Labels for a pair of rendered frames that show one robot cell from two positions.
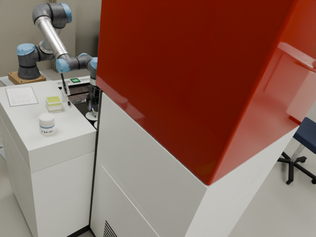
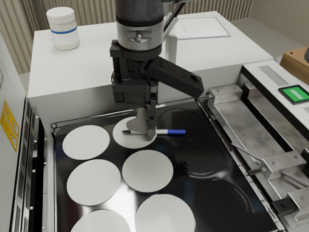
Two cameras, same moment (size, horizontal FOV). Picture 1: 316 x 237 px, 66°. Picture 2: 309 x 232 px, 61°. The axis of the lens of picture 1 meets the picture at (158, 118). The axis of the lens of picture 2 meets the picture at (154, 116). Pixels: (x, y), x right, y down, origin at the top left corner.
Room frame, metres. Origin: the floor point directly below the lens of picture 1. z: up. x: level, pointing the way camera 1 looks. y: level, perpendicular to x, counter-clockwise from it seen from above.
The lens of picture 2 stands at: (1.51, 0.08, 1.32)
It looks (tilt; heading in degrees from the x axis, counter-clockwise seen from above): 42 degrees down; 122
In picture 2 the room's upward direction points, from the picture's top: straight up
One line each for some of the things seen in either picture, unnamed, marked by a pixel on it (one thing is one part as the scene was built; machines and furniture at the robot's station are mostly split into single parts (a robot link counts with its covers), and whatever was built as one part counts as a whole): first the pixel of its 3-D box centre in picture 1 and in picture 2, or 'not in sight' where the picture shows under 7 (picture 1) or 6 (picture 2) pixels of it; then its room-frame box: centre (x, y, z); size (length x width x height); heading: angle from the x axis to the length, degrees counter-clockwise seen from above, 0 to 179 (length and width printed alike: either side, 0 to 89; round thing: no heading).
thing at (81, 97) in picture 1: (86, 97); (256, 146); (1.50, 0.54, 0.87); 0.36 x 0.08 x 0.03; 139
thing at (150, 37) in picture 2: (97, 80); (140, 31); (1.28, 0.40, 1.14); 0.08 x 0.08 x 0.05
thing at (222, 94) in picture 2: not in sight; (225, 93); (1.38, 0.65, 0.89); 0.08 x 0.03 x 0.03; 49
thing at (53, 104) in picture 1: (53, 104); not in sight; (1.13, 0.60, 1.00); 0.07 x 0.07 x 0.07; 40
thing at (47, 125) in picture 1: (47, 124); (64, 28); (0.93, 0.53, 1.01); 0.07 x 0.07 x 0.10
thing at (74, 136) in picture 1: (43, 118); (145, 65); (1.11, 0.66, 0.89); 0.62 x 0.35 x 0.14; 49
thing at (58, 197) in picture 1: (86, 159); not in sight; (1.35, 0.46, 0.41); 0.96 x 0.64 x 0.82; 139
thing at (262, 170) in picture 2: not in sight; (255, 171); (1.52, 0.44, 0.89); 0.05 x 0.01 x 0.01; 49
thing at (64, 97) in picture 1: (65, 93); (164, 43); (1.23, 0.57, 1.03); 0.06 x 0.04 x 0.13; 49
